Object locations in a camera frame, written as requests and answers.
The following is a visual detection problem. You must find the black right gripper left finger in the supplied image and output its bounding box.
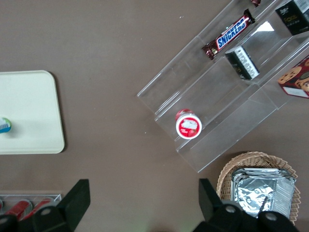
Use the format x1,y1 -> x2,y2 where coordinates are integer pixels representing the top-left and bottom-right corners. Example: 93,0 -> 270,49
31,179 -> 91,232

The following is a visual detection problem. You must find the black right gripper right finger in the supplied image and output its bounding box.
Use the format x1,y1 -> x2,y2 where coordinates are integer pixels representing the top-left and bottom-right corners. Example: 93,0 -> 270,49
195,178 -> 259,232

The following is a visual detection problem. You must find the green gum bottle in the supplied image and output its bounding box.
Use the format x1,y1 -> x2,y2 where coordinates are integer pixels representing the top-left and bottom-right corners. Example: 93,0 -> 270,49
0,117 -> 13,134

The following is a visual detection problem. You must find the red gum bottle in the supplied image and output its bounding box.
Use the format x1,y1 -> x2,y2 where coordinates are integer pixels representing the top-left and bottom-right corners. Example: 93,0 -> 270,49
175,109 -> 203,141

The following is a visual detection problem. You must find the beige plastic tray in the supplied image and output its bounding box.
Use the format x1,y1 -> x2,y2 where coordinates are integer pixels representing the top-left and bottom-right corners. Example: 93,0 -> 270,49
0,70 -> 66,155

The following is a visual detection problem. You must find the clear acrylic bottle rack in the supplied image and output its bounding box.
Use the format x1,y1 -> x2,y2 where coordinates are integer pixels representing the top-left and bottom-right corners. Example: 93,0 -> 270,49
0,192 -> 63,219

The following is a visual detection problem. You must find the stack of foil trays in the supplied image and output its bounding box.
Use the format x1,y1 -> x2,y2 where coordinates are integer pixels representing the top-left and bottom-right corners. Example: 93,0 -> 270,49
230,167 -> 297,218

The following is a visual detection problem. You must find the light wicker basket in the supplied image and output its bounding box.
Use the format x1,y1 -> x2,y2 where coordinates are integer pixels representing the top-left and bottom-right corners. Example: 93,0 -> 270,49
216,151 -> 302,226

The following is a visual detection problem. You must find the clear acrylic stepped display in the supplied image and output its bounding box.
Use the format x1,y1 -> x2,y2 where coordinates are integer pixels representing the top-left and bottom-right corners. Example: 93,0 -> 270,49
137,0 -> 309,174

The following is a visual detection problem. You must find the small black box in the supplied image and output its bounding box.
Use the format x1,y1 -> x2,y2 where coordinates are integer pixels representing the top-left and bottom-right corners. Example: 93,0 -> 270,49
225,45 -> 260,81
275,0 -> 309,36

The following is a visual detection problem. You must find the red chocolate cookie box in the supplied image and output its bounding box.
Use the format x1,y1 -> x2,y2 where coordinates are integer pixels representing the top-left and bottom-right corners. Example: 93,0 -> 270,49
277,55 -> 309,99

